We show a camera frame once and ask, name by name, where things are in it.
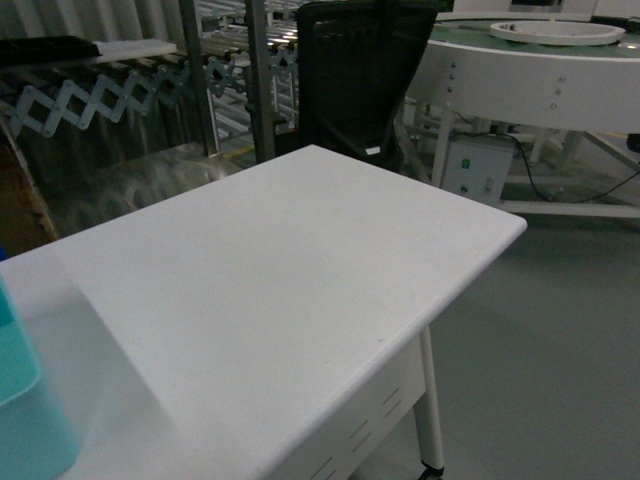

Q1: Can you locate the white control box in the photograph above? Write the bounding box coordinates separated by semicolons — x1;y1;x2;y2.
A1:
441;136;515;206

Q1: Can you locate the light teal plastic box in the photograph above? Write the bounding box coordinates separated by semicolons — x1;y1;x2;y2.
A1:
1;286;79;479

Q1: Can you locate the black mesh office chair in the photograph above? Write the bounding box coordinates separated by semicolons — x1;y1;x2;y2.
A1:
296;1;439;172

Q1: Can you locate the white round conveyor machine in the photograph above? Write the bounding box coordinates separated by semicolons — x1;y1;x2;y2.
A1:
408;1;639;219

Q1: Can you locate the white table leg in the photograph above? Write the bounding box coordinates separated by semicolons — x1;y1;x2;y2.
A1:
413;327;445;479

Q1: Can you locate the white foam board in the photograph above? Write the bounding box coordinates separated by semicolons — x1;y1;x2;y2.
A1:
94;39;178;63

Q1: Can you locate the expandable roller conveyor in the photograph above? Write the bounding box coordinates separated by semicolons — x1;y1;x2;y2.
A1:
0;47;299;146

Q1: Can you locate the black tray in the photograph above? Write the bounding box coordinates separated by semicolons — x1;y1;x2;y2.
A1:
1;36;100;64

